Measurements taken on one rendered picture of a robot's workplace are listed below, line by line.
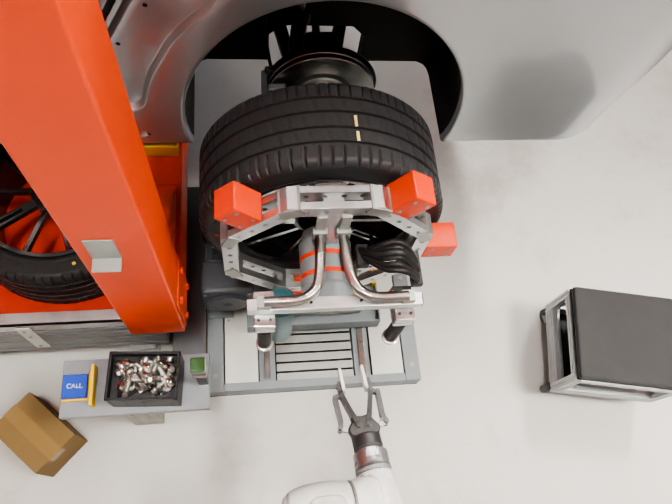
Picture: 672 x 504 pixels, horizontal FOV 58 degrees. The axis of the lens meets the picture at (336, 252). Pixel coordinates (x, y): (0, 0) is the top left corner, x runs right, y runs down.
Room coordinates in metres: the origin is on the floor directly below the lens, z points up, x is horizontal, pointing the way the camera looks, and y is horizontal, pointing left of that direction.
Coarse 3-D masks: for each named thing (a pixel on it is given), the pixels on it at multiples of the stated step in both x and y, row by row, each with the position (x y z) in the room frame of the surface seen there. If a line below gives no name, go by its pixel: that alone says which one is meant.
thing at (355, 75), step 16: (288, 64) 1.16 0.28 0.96; (304, 64) 1.16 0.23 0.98; (320, 64) 1.17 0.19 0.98; (336, 64) 1.19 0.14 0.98; (352, 64) 1.20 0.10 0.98; (272, 80) 1.13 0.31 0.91; (288, 80) 1.15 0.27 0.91; (304, 80) 1.16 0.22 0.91; (320, 80) 1.17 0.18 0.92; (336, 80) 1.19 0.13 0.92; (352, 80) 1.21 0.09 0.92; (368, 80) 1.22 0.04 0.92
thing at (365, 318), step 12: (372, 288) 0.90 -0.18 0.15; (360, 312) 0.80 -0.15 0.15; (372, 312) 0.81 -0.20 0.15; (252, 324) 0.64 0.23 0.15; (300, 324) 0.68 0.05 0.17; (312, 324) 0.69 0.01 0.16; (324, 324) 0.71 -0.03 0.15; (336, 324) 0.72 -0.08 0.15; (348, 324) 0.74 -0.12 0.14; (360, 324) 0.75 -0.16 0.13; (372, 324) 0.77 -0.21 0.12
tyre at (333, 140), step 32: (256, 96) 0.90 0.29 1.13; (288, 96) 0.90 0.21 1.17; (320, 96) 0.91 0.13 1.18; (352, 96) 0.94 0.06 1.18; (384, 96) 0.99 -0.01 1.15; (224, 128) 0.84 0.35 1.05; (256, 128) 0.81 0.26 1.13; (288, 128) 0.81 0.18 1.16; (320, 128) 0.83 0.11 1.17; (352, 128) 0.85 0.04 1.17; (384, 128) 0.89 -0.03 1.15; (416, 128) 0.97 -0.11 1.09; (224, 160) 0.74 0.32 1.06; (256, 160) 0.73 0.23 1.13; (288, 160) 0.73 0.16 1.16; (320, 160) 0.75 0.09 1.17; (352, 160) 0.77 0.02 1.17; (384, 160) 0.80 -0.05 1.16; (416, 160) 0.87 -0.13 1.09; (256, 256) 0.69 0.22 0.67
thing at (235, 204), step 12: (216, 192) 0.64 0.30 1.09; (228, 192) 0.63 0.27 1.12; (240, 192) 0.64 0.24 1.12; (252, 192) 0.66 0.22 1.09; (216, 204) 0.61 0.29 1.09; (228, 204) 0.60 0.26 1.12; (240, 204) 0.61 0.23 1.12; (252, 204) 0.63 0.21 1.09; (216, 216) 0.58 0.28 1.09; (228, 216) 0.59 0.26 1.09; (240, 216) 0.60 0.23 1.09; (252, 216) 0.61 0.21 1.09; (240, 228) 0.59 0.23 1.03
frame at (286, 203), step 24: (288, 192) 0.67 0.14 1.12; (312, 192) 0.69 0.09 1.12; (336, 192) 0.71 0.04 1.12; (360, 192) 0.73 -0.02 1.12; (384, 192) 0.74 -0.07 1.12; (264, 216) 0.62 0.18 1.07; (288, 216) 0.63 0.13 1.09; (312, 216) 0.65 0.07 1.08; (384, 216) 0.70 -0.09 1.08; (240, 240) 0.59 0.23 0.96; (408, 240) 0.78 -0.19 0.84; (240, 264) 0.62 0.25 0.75; (264, 264) 0.66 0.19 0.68; (288, 288) 0.64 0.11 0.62
